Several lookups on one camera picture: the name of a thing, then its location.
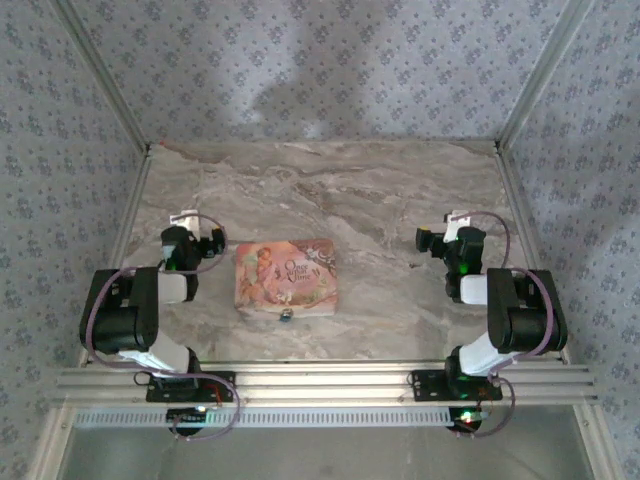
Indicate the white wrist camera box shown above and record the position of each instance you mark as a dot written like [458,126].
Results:
[455,225]
[184,220]

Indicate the controller board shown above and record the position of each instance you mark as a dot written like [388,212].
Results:
[467,417]
[187,415]

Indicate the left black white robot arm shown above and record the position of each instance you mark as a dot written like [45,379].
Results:
[120,320]

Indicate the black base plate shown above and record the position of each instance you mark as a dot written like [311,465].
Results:
[160,392]
[430,385]

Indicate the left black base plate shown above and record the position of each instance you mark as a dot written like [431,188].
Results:
[160,392]

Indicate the right controller board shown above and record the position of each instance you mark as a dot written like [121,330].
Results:
[467,417]

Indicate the aluminium base rail beam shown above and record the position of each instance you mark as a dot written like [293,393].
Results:
[325,382]

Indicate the pink book-shaped box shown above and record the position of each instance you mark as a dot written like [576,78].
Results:
[285,277]

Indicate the aluminium side rail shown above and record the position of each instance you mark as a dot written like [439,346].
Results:
[525,235]
[125,235]

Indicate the aluminium frame post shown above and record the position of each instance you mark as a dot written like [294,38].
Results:
[545,70]
[100,70]

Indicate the left controller board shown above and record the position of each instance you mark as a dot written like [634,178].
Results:
[187,415]

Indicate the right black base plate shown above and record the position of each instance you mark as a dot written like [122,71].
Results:
[430,385]

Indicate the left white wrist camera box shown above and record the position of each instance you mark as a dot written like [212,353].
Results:
[184,220]

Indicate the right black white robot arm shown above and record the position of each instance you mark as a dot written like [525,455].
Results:
[525,325]

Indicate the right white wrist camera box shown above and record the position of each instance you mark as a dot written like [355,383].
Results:
[455,225]

